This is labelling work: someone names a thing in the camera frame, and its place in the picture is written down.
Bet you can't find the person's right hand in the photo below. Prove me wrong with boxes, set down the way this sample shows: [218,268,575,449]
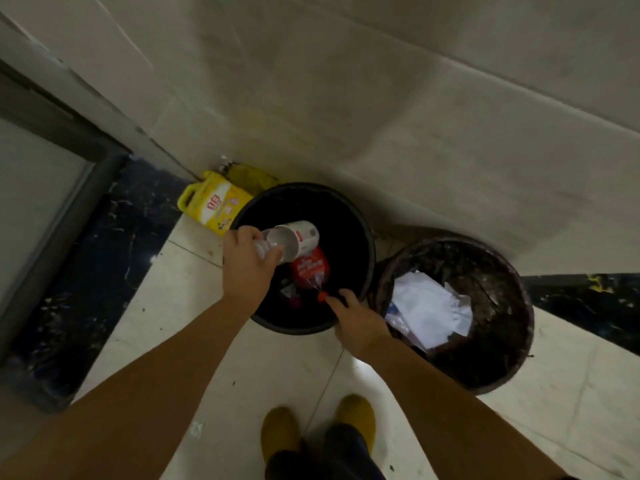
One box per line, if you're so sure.
[325,288,393,361]

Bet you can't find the person's left hand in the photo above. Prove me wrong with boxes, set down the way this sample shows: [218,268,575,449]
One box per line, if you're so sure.
[221,225,285,308]

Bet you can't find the bottle with orange mark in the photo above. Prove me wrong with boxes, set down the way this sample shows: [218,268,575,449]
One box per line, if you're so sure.
[252,220,321,265]

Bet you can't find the red blue labelled plastic bottle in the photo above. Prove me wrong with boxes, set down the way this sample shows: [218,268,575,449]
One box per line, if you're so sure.
[289,246,332,301]

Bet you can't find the white tissue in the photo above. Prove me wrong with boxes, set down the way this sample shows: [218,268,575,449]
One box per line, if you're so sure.
[385,271,473,351]

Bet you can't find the pink bin with black bag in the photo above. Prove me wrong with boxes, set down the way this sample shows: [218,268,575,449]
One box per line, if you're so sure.
[373,236,536,395]

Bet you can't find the person's left forearm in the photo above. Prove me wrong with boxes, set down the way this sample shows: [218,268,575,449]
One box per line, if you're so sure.
[0,294,261,480]

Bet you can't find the person's right forearm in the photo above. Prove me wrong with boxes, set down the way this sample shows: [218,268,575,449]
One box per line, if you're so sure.
[362,334,569,480]

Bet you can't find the person's yellow right shoe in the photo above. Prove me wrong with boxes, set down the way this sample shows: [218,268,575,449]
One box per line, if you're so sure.
[335,394,377,453]

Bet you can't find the person's yellow shoe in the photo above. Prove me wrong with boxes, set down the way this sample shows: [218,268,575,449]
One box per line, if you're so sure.
[261,406,302,464]
[335,394,377,453]

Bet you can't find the person's grey trousers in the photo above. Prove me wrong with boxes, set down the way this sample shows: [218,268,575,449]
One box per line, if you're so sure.
[263,424,389,480]

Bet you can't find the person's yellow left shoe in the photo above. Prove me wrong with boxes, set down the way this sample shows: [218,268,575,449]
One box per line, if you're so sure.
[261,406,302,464]

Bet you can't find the yellow detergent pouch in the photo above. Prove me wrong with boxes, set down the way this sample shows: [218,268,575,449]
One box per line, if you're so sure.
[178,170,255,237]

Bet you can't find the olive yellow bag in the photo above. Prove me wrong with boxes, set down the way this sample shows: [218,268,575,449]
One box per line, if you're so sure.
[219,162,281,193]

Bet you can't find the black marble threshold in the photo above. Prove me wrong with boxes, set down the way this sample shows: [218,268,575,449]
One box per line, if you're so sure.
[0,157,193,413]
[519,273,640,357]

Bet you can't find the grey framed door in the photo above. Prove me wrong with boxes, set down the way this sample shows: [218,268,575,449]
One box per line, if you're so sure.
[0,59,130,355]

